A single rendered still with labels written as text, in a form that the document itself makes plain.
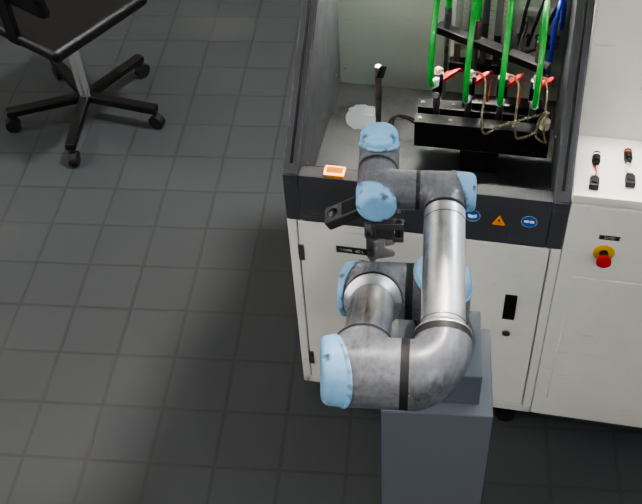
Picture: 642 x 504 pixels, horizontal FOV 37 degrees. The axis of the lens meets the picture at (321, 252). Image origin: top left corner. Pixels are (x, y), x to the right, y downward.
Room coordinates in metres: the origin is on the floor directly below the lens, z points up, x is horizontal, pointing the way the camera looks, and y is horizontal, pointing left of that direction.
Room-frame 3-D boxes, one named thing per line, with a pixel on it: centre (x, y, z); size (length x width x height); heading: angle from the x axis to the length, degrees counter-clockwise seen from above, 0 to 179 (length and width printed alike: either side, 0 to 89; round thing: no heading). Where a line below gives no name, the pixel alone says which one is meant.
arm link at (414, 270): (1.26, -0.23, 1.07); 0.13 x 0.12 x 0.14; 82
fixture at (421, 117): (1.90, -0.44, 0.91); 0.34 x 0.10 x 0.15; 75
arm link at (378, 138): (1.40, -0.13, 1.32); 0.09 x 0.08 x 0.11; 172
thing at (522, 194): (1.70, -0.26, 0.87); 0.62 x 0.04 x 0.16; 75
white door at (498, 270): (1.69, -0.25, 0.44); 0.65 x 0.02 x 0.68; 75
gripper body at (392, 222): (1.40, -0.13, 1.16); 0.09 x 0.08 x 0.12; 82
